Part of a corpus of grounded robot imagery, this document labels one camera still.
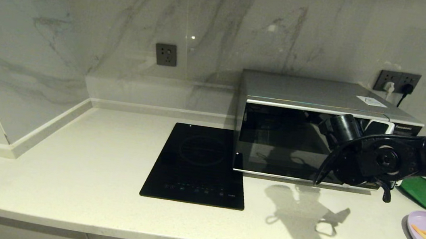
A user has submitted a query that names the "silver microwave oven body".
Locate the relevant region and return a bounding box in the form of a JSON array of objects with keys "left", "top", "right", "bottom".
[{"left": 229, "top": 68, "right": 426, "bottom": 197}]

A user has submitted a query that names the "white label sticker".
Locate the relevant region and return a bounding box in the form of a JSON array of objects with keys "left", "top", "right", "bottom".
[{"left": 355, "top": 95, "right": 389, "bottom": 108}]

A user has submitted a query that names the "black induction cooktop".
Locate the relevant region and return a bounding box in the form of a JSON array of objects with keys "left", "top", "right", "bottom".
[{"left": 139, "top": 119, "right": 254, "bottom": 211}]

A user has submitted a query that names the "white power cable with plug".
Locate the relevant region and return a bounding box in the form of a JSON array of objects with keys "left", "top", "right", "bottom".
[{"left": 372, "top": 81, "right": 426, "bottom": 187}]

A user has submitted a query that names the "black power cable with plug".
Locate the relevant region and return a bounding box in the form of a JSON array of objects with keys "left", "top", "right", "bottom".
[{"left": 396, "top": 81, "right": 415, "bottom": 109}]

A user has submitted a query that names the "grey double wall socket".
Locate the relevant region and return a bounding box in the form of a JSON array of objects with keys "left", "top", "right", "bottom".
[{"left": 373, "top": 69, "right": 422, "bottom": 96}]

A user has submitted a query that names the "grey single wall socket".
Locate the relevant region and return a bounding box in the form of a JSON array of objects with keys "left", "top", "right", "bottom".
[{"left": 154, "top": 43, "right": 179, "bottom": 68}]

